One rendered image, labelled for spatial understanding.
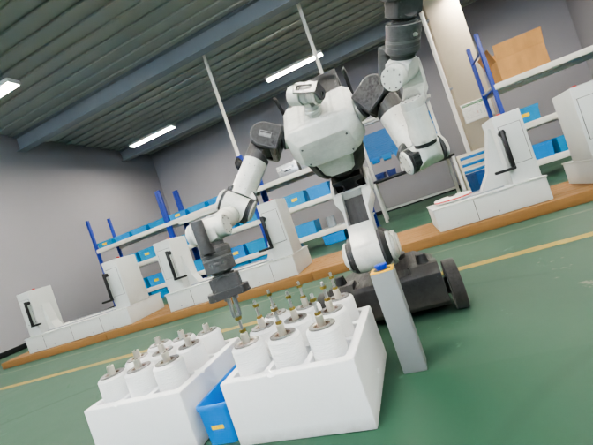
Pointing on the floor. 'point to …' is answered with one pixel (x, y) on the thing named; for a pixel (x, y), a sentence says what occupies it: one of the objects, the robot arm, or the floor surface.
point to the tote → (476, 179)
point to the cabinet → (470, 163)
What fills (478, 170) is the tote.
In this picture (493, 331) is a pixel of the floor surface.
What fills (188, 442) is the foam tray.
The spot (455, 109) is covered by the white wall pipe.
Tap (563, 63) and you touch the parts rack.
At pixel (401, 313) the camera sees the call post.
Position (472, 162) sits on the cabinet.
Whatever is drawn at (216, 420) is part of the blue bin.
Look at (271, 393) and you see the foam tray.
